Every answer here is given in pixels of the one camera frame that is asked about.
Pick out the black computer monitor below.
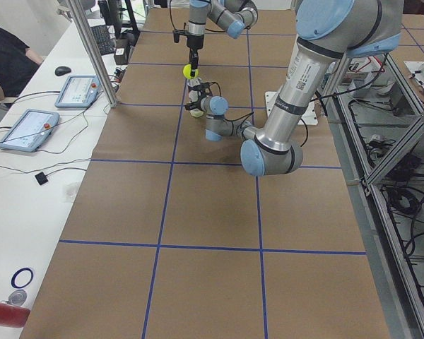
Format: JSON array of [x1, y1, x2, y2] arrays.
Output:
[[98, 0, 140, 44]]

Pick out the yellow tennis ball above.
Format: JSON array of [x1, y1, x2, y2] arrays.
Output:
[[182, 64, 199, 80]]

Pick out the black keyboard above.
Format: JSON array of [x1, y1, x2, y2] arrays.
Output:
[[90, 25, 114, 55]]

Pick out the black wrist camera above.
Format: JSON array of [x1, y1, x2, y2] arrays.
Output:
[[172, 29, 189, 43], [195, 82, 213, 97]]

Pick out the blue tape ring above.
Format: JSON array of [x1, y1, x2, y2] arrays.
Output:
[[11, 267, 35, 289]]

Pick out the aluminium frame post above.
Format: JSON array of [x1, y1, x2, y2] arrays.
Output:
[[66, 0, 117, 108]]

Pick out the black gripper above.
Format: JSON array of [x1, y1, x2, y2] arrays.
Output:
[[184, 92, 203, 111], [187, 35, 204, 69]]

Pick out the black box with label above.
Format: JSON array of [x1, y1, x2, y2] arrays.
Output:
[[114, 39, 133, 66]]

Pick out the far teach pendant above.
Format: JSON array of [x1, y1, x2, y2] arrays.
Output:
[[54, 76, 101, 109]]

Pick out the near teach pendant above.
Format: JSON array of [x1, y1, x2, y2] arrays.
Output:
[[0, 109, 60, 153]]

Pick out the white desk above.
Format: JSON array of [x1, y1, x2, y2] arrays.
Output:
[[0, 13, 153, 308]]

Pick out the white Wilson tennis ball can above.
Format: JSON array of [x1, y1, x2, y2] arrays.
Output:
[[185, 78, 204, 118]]

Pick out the red cylinder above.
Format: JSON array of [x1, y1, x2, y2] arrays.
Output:
[[0, 302, 30, 328]]

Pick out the seated man black shirt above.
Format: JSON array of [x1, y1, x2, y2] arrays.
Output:
[[0, 28, 43, 101]]

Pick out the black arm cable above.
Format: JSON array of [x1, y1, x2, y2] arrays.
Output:
[[211, 81, 310, 148]]

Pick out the black computer mouse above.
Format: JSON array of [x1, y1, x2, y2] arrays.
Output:
[[54, 66, 71, 76]]

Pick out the small black square pad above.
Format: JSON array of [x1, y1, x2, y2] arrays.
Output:
[[35, 172, 48, 186]]

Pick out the teach pendant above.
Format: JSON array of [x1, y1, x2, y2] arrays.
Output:
[[54, 76, 101, 109], [0, 109, 60, 153]]

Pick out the silver can lid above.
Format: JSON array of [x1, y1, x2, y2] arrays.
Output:
[[6, 289, 28, 307]]

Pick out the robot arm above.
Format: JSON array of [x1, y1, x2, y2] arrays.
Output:
[[185, 0, 259, 78], [173, 0, 404, 177]]

